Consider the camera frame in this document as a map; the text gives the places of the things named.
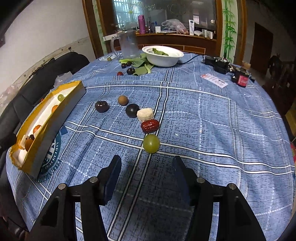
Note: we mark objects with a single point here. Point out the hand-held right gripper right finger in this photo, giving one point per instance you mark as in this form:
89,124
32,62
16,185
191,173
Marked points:
181,183

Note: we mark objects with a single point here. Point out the crumpled clear plastic bag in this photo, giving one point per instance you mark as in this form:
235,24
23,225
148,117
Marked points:
62,77

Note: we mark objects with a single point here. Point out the red date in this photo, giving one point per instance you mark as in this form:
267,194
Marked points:
150,126

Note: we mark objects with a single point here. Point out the dark figurine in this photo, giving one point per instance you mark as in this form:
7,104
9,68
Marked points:
276,63

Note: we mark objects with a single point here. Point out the wooden cabinet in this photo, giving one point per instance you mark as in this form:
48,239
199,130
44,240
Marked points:
185,40

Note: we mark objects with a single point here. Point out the bamboo painted panel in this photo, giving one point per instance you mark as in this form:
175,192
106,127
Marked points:
229,30

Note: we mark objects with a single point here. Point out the green leafy vegetable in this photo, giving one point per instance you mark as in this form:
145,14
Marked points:
138,67

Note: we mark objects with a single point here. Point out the brown wooden door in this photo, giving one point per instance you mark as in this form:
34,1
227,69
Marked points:
262,51

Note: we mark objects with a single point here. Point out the small white fibrous chunk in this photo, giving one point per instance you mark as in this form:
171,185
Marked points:
145,114

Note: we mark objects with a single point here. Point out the small dark plum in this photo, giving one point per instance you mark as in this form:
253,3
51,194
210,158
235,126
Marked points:
130,71
129,62
123,65

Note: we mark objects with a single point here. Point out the yellow cardboard box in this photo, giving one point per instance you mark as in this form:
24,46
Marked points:
53,129

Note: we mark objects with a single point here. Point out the black sofa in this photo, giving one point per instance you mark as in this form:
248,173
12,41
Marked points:
41,81

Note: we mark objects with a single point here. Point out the brown longan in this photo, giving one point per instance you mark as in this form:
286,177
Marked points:
122,100

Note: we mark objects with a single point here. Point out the red and black device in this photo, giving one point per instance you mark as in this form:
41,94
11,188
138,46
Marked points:
241,78

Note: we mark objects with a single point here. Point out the black power adapter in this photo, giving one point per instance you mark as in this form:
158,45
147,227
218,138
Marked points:
209,60

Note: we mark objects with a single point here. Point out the clear plastic pitcher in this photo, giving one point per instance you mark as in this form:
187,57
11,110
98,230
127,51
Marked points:
128,44

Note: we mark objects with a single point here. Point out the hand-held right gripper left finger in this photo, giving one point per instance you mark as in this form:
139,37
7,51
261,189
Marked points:
111,183

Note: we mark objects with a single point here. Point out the white paper card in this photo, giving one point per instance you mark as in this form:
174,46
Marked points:
214,80

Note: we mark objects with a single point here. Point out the green vegetable leaf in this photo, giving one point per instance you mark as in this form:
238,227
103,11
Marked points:
159,52

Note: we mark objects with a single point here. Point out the white cup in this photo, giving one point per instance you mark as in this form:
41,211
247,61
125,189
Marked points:
157,29

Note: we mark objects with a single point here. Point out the white bowl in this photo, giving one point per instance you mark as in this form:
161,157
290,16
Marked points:
163,58

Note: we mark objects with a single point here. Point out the purple bottle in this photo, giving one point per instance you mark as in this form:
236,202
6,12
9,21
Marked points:
141,24

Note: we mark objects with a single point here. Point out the white lotion bottle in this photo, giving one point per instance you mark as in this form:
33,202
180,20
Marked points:
191,27

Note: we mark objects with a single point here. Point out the blue plaid tablecloth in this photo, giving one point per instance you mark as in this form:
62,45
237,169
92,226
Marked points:
196,120

